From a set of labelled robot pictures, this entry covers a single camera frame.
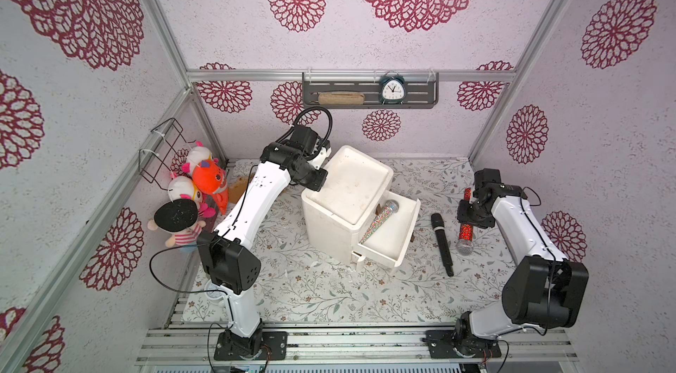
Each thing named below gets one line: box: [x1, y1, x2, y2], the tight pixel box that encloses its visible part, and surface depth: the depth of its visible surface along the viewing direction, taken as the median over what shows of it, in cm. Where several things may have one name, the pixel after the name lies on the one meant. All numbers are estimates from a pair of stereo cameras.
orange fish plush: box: [191, 160, 229, 215], surface depth 89 cm
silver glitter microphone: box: [359, 199, 400, 245], surface depth 90 cm
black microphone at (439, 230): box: [430, 212, 455, 278], surface depth 95 cm
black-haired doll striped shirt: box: [146, 198, 207, 255], surface depth 78 cm
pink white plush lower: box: [167, 175, 220, 219], surface depth 87 cm
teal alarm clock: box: [378, 70, 407, 106], surface depth 92 cm
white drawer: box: [356, 190, 422, 268], surface depth 88 cm
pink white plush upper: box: [181, 140, 220, 176], surface depth 96 cm
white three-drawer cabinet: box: [301, 144, 394, 262], surface depth 81 cm
